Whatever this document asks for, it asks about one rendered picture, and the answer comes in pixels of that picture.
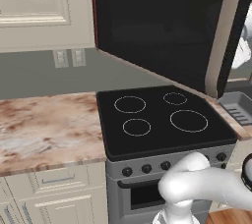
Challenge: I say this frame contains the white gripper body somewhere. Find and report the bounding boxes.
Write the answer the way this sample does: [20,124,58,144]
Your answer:
[230,35,252,71]

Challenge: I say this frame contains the black microwave oven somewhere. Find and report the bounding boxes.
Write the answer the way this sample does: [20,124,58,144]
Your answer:
[91,0,252,100]

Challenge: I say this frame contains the black microwave door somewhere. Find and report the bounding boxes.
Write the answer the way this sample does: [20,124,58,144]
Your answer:
[94,0,235,94]

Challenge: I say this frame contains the cream base cupboard door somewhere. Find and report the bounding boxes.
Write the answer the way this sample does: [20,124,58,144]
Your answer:
[210,139,252,213]
[24,187,109,224]
[0,197,26,224]

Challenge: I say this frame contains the grey oven door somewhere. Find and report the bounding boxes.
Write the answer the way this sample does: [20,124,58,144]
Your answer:
[116,176,215,224]

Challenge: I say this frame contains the grey sink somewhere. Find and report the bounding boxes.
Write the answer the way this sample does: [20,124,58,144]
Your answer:
[217,90,252,128]

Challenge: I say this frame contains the black oven knob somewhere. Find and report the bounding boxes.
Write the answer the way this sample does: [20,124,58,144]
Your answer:
[120,165,134,178]
[140,162,154,175]
[159,159,172,172]
[216,151,228,163]

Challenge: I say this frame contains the black glass hob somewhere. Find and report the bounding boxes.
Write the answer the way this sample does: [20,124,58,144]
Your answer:
[95,84,239,163]

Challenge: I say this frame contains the grey oven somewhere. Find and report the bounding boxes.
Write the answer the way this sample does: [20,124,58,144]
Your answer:
[104,142,238,224]

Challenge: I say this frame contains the cream drawer front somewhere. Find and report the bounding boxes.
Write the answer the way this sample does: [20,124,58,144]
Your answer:
[4,163,108,202]

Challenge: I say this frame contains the beige microwave door handle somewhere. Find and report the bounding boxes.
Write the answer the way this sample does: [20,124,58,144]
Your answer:
[204,0,252,95]

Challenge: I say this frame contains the white wall socket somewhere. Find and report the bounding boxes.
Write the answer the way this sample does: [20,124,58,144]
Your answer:
[52,49,70,70]
[71,47,88,68]

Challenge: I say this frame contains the black oven door handle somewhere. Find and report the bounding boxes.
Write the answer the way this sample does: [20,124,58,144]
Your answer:
[116,178,167,191]

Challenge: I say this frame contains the cream wall cupboard door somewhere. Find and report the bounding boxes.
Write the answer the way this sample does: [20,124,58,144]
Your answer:
[0,0,96,54]

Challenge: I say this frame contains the grey drawer handle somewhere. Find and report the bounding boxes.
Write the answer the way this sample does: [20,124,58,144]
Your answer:
[40,175,76,186]

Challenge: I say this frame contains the grey cupboard door handle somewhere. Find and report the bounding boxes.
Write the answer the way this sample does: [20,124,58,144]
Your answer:
[2,204,15,224]
[21,202,32,224]

